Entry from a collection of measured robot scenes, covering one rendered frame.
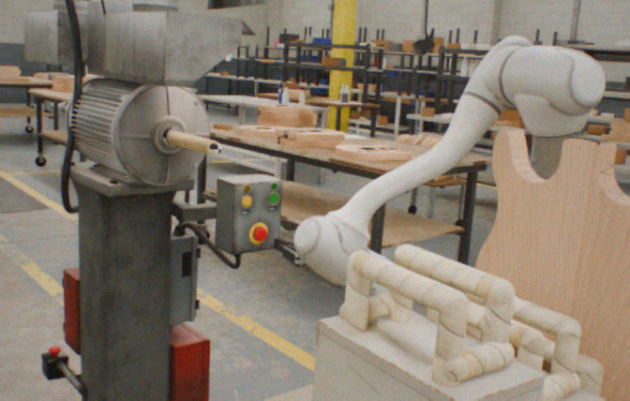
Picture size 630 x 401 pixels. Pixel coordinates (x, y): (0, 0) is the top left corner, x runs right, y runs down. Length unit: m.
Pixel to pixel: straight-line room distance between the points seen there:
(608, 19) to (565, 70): 11.92
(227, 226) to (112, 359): 0.49
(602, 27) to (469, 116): 11.86
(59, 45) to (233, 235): 0.69
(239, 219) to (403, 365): 1.05
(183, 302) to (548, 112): 1.17
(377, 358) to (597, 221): 0.40
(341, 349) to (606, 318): 0.40
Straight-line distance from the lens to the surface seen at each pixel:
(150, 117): 1.65
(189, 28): 1.36
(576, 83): 1.41
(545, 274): 1.12
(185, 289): 2.02
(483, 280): 0.84
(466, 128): 1.54
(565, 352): 0.98
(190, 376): 2.08
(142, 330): 1.96
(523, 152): 1.16
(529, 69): 1.46
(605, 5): 13.40
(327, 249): 1.34
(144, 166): 1.66
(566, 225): 1.08
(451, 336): 0.77
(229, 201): 1.81
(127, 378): 2.01
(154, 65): 1.38
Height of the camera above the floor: 1.46
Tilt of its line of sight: 12 degrees down
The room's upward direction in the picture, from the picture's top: 4 degrees clockwise
